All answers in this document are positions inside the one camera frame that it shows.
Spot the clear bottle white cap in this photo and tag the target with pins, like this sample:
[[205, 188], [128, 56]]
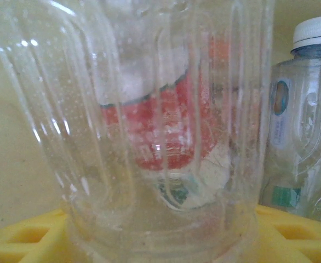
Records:
[[67, 109]]

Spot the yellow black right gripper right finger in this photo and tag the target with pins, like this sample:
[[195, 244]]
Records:
[[300, 241]]

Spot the clear bottle narrow white label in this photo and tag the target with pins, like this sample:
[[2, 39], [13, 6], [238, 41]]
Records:
[[308, 109]]

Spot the red white green label bottle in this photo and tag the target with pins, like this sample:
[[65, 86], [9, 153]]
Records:
[[160, 131]]

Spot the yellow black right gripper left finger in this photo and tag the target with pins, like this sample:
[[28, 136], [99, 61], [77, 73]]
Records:
[[26, 241]]

